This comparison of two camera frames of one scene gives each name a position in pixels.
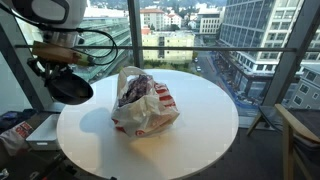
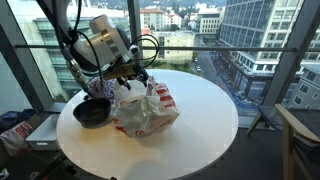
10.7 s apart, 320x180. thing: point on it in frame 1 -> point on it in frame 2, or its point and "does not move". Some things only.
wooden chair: (300, 129) does not move
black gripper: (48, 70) -> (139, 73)
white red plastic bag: (143, 106) does not move
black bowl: (69, 88) -> (92, 113)
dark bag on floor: (11, 119) does not move
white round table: (203, 133) does not move
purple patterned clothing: (135, 90) -> (99, 87)
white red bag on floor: (15, 138) does not move
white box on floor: (44, 137) does not move
